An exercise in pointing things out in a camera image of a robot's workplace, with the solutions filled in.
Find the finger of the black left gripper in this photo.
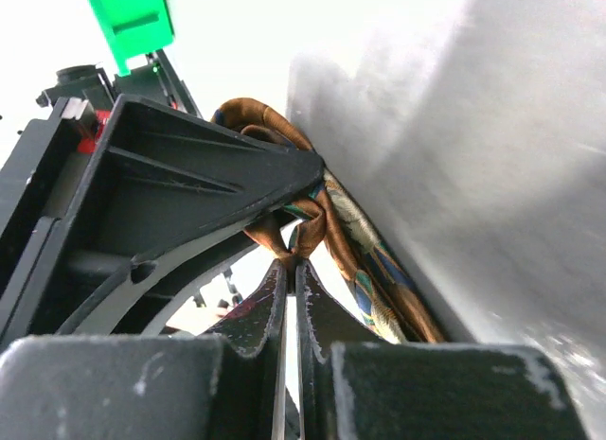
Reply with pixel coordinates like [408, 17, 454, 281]
[1, 95, 324, 336]

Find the green plastic tray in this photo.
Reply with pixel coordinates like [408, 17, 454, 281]
[88, 0, 174, 77]

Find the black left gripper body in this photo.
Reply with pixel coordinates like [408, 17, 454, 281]
[1, 50, 204, 232]

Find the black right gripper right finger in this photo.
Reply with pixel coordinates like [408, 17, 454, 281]
[294, 261, 586, 439]

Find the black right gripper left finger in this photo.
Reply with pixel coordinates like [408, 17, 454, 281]
[1, 262, 288, 439]

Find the orange blue leaf-pattern tie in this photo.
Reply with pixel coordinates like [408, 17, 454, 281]
[210, 97, 449, 344]

